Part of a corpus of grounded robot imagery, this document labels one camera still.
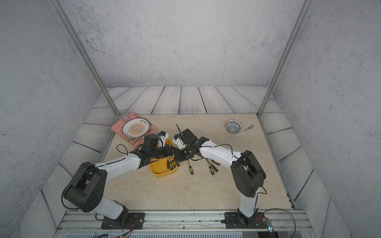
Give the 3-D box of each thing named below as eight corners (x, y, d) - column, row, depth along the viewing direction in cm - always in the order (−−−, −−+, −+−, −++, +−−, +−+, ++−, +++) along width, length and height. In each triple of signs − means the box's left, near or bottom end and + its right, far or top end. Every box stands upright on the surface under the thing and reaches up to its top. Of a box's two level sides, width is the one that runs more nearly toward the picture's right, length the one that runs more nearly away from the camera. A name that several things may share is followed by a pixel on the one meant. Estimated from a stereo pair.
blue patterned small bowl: (225, 134, 110) (226, 130, 107) (223, 123, 117) (224, 119, 114) (241, 134, 110) (243, 130, 107) (239, 123, 117) (240, 119, 114)
